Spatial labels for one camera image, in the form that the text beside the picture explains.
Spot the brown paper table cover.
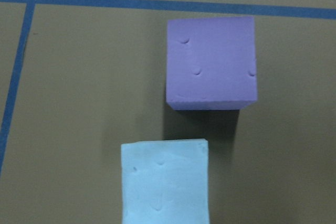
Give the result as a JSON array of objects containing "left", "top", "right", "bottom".
[{"left": 1, "top": 3, "right": 335, "bottom": 223}]

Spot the light blue foam block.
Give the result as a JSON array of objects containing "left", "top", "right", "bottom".
[{"left": 121, "top": 139, "right": 210, "bottom": 223}]

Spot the purple foam block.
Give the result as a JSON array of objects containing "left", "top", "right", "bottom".
[{"left": 166, "top": 16, "right": 258, "bottom": 110}]

